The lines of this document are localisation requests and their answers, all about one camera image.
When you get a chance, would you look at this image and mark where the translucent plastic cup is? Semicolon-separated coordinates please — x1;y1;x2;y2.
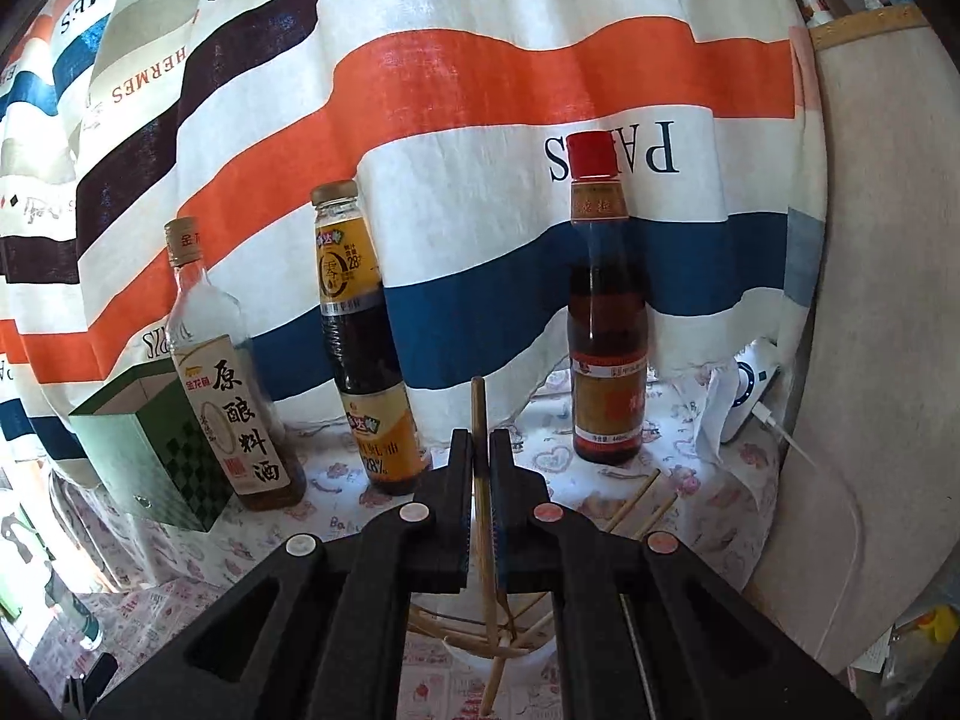
397;592;565;718

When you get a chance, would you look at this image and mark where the bear pattern cloth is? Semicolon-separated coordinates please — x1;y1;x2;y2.
50;371;779;592

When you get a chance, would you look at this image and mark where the dark soy sauce bottle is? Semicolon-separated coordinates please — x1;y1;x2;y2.
311;181;431;494

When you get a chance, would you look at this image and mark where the green checkered box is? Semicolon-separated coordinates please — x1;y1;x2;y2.
68;358;233;533

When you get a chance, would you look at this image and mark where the white charger device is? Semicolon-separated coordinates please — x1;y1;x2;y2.
721;338;779;444

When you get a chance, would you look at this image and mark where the clear cooking wine bottle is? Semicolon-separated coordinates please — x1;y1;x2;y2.
164;216;306;512

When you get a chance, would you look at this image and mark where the red cap sauce bottle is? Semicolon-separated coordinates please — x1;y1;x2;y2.
566;130;647;466

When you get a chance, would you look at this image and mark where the round beige board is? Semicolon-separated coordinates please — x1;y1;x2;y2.
750;5;958;671

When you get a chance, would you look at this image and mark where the striped Paris cloth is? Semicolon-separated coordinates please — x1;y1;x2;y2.
2;0;827;463

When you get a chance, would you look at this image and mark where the white charging cable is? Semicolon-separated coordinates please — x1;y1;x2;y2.
753;401;866;662

